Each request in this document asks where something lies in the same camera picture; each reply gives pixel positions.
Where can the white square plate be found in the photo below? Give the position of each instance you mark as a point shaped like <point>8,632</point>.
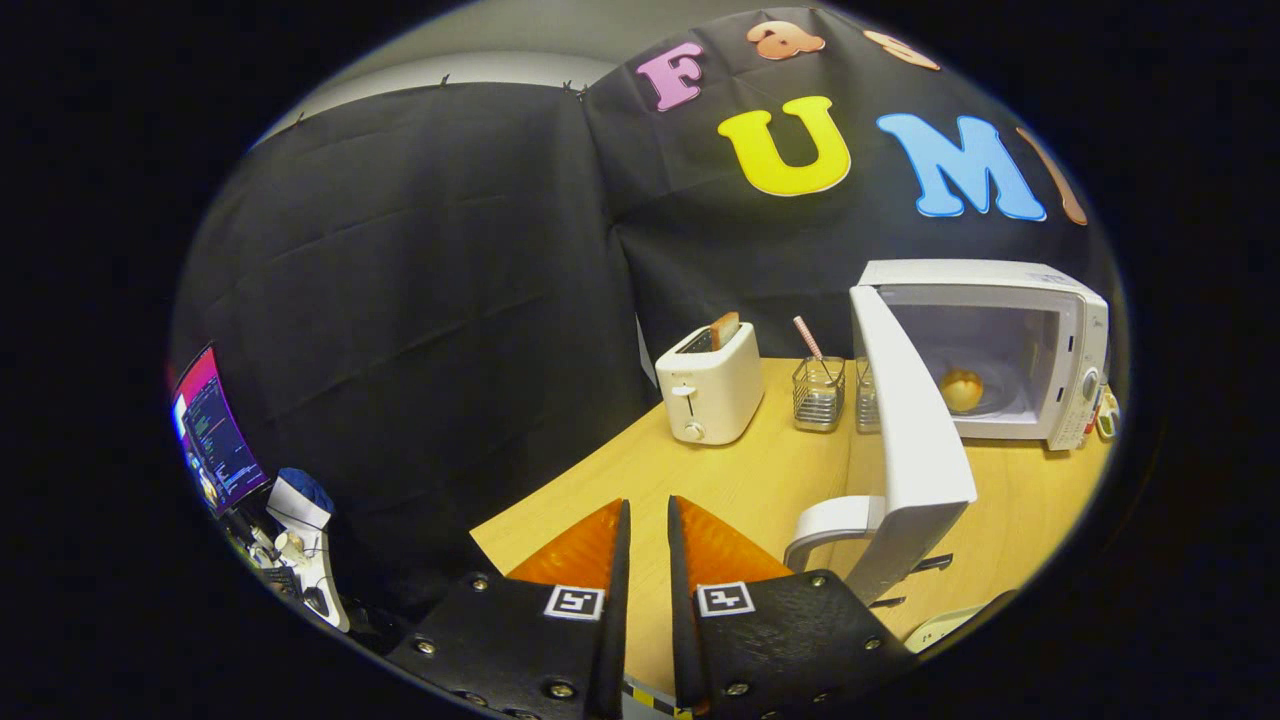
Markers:
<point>940,628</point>

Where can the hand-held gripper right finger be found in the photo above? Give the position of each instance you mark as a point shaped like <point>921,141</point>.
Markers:
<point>683,640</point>

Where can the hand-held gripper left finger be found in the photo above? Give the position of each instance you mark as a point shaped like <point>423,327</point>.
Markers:
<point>615,640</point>

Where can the white and blue device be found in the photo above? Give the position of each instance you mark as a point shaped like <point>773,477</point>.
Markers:
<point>300,500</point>

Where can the computer monitor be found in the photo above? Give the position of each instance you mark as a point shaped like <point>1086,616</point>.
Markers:
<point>215,430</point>

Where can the white divided bean dish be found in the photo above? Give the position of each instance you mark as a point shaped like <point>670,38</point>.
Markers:
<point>1108,425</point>

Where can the glass turntable plate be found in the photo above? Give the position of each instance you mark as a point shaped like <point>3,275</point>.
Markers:
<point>1000,395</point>

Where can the pink striped straw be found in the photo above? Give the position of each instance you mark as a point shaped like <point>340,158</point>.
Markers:
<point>806,335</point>

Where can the black backdrop cloth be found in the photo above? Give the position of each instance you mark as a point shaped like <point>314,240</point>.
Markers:
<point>400,300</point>

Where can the golden bread bun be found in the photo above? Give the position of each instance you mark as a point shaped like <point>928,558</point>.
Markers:
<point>962,390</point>

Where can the yellow black striped strip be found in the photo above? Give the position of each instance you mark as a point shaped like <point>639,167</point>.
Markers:
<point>645,700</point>

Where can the toast slice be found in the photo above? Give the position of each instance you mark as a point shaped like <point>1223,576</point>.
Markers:
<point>725,330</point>

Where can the white microwave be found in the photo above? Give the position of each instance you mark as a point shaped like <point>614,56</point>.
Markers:
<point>915,450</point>

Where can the white toaster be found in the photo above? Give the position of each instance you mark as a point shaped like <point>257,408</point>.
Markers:
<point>715,385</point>

